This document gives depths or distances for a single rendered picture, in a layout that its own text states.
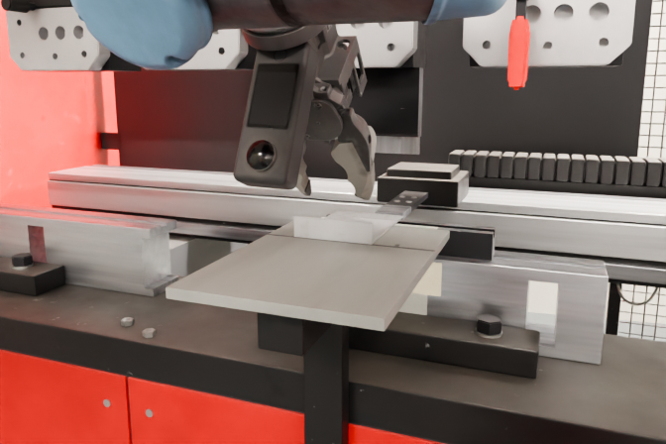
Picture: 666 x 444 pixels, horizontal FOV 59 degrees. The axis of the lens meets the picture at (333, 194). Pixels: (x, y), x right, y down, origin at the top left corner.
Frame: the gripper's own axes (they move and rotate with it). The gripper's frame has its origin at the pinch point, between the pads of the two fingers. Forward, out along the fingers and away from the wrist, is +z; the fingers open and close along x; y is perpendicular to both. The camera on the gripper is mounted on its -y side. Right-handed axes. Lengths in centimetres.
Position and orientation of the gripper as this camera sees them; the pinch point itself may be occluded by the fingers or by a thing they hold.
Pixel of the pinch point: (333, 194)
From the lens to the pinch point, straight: 59.1
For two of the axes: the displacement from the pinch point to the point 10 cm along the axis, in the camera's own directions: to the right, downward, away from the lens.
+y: 2.7, -7.7, 5.9
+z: 2.3, 6.4, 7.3
